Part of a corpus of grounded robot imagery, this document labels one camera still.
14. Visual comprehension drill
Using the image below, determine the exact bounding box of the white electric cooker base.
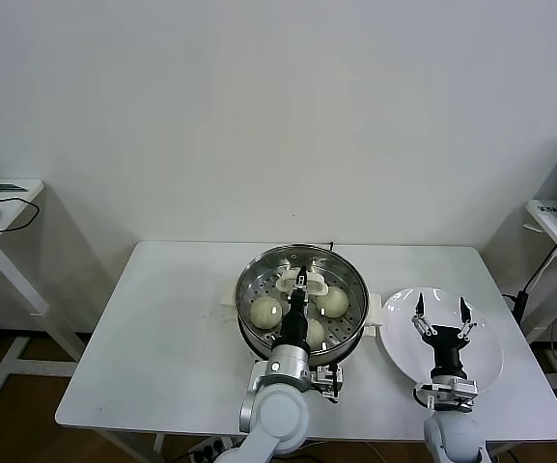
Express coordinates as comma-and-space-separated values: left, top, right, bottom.
219, 282, 385, 382

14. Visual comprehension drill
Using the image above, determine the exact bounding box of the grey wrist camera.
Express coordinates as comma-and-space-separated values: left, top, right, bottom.
413, 375, 480, 411
314, 364, 345, 404

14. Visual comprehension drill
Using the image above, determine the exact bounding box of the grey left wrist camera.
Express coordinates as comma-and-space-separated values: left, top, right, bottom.
314, 364, 345, 404

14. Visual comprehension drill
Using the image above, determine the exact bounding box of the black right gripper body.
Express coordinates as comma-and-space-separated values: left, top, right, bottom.
423, 326, 470, 378

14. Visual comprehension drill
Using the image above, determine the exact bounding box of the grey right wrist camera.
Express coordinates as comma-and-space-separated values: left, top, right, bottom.
413, 375, 480, 411

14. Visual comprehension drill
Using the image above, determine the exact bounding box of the white steamed baozi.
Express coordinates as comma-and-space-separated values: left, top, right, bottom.
306, 318, 327, 351
249, 296, 283, 329
315, 287, 350, 318

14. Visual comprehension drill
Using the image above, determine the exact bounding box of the white power strip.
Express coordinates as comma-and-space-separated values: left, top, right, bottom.
186, 436, 234, 459

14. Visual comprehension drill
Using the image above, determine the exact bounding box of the white round plate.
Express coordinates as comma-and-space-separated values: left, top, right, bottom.
379, 286, 505, 398

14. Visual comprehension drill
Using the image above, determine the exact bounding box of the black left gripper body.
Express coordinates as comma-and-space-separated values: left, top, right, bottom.
280, 291, 312, 346

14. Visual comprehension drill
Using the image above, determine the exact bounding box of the black mouse cable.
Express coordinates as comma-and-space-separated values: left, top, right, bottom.
0, 196, 42, 237

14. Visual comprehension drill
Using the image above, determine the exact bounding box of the white side table with mouse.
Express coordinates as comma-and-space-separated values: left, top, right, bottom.
0, 177, 86, 401

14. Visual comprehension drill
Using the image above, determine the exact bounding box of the round glass pot lid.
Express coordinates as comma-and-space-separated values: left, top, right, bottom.
237, 245, 370, 359

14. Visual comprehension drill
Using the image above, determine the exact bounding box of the stainless steel steamer basket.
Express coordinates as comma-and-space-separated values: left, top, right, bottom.
236, 244, 371, 363

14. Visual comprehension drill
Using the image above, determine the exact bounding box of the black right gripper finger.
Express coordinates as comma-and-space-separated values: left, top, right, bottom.
457, 297, 477, 340
411, 292, 438, 338

